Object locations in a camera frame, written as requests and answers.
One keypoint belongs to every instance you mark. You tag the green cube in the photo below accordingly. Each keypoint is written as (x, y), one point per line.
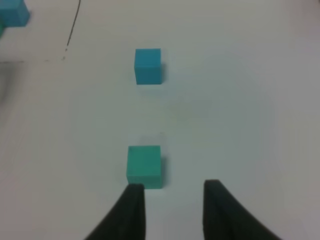
(144, 166)

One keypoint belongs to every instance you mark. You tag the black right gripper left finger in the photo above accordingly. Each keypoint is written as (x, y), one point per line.
(127, 218)

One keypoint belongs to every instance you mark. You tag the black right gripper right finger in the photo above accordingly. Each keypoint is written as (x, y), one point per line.
(224, 218)

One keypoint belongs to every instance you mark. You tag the blue template cube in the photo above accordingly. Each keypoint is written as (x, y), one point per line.
(14, 13)

